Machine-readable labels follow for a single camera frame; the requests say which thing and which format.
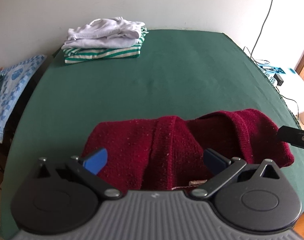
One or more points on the white side table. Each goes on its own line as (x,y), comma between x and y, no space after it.
(294,90)

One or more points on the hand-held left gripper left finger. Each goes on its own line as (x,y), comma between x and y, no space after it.
(98,158)

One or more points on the blue items on side table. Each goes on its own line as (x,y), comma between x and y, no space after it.
(271,68)

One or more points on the white folded garment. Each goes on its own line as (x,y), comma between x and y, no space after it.
(104,32)

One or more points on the white power strip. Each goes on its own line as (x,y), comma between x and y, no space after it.
(269,78)

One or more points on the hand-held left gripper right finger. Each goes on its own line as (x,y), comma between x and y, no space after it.
(211,158)

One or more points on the blue round lid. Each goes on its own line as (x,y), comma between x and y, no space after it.
(291,70)

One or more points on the dark red knit sweater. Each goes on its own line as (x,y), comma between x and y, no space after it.
(147,145)

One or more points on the blue patterned cloth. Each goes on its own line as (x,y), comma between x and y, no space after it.
(9,90)

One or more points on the green striped folded garment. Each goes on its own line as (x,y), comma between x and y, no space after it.
(104,53)

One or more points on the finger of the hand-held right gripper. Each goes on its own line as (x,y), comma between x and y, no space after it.
(294,137)

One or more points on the green tablecloth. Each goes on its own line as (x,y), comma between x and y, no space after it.
(167,80)

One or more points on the black power adapter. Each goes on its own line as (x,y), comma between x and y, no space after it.
(278,78)

